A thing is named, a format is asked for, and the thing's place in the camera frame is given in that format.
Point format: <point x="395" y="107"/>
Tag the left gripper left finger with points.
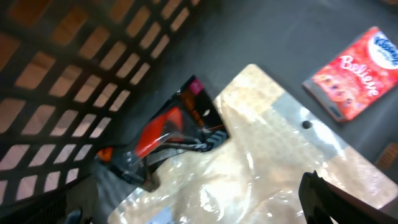
<point x="72" y="204"/>

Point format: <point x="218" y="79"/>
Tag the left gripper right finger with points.
<point x="323" y="202"/>

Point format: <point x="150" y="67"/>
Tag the beige plastic pouch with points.
<point x="254" y="176"/>

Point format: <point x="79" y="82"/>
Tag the black red packaged item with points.
<point x="188" y="121"/>

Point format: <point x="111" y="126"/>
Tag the grey plastic shopping basket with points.
<point x="79" y="75"/>

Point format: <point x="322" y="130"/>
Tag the red tissue pack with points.
<point x="361" y="74"/>

